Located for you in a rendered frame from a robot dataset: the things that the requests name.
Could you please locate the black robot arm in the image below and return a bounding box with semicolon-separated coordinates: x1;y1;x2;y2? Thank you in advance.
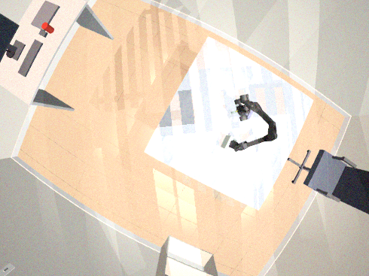
229;94;278;152

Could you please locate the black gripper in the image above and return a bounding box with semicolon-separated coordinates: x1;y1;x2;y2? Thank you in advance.
234;99;248;121

